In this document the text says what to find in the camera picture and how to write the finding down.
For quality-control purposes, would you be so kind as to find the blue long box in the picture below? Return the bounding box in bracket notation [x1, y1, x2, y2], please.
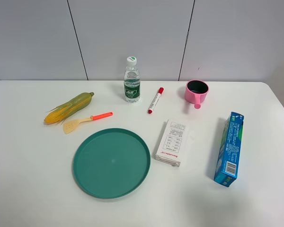
[214, 112, 244, 187]

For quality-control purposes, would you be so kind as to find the teal round plate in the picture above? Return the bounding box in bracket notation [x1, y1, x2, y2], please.
[72, 128, 151, 199]

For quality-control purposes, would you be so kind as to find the white cardboard box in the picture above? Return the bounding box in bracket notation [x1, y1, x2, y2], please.
[155, 119, 190, 167]

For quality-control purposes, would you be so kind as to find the clear water bottle green label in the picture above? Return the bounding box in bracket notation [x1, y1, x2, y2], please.
[124, 56, 141, 103]

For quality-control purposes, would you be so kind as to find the red white marker pen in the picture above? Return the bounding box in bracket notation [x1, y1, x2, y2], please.
[147, 87, 164, 114]

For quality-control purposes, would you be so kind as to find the yellow spatula orange handle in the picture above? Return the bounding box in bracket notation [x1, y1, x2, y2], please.
[63, 112, 113, 134]

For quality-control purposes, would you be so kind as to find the pink toy saucepan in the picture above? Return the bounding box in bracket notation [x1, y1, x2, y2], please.
[184, 80, 209, 109]

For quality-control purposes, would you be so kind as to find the yellow green toy corn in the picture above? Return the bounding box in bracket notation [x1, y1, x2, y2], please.
[44, 92, 94, 125]

